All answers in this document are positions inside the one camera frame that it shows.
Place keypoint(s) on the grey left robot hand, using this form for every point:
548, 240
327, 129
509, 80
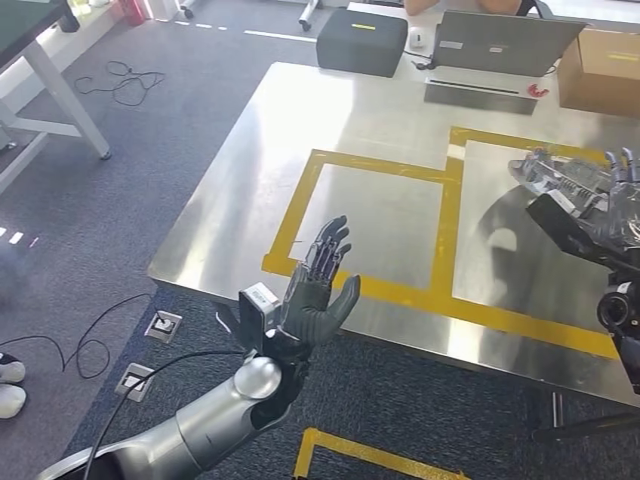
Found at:
312, 308

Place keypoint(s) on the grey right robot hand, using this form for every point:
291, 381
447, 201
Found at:
623, 212

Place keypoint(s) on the grey plastic wheel hubcap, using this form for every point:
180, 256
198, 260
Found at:
540, 169

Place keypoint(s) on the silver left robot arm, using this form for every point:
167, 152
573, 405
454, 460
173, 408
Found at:
215, 420

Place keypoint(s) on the steel workbench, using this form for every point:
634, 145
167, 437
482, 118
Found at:
250, 199

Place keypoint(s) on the cardboard box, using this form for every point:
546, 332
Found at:
600, 73

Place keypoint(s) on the small red object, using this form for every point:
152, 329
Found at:
537, 91

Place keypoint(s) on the floor socket with plug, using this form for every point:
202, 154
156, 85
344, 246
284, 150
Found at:
163, 326

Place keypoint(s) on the grey laptop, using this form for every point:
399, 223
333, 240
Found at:
500, 43

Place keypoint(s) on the steel floor socket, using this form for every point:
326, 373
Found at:
133, 382

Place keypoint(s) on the black carry case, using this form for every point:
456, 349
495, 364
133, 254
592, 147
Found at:
360, 43

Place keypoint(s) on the white computer mouse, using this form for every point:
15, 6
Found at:
417, 38

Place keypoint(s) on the person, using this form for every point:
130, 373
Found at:
10, 401

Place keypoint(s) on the white table with green top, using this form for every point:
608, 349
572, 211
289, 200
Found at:
25, 26

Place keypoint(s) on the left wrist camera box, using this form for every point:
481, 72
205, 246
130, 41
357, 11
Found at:
257, 314

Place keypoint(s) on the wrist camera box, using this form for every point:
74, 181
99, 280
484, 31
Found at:
257, 314
555, 225

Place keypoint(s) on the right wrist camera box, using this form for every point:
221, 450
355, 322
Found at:
555, 225

